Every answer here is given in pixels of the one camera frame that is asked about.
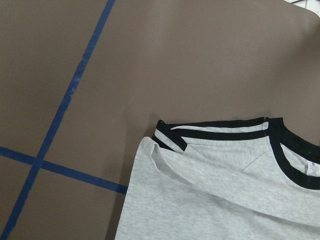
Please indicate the grey cartoon print t-shirt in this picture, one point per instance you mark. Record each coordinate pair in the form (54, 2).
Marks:
(223, 180)

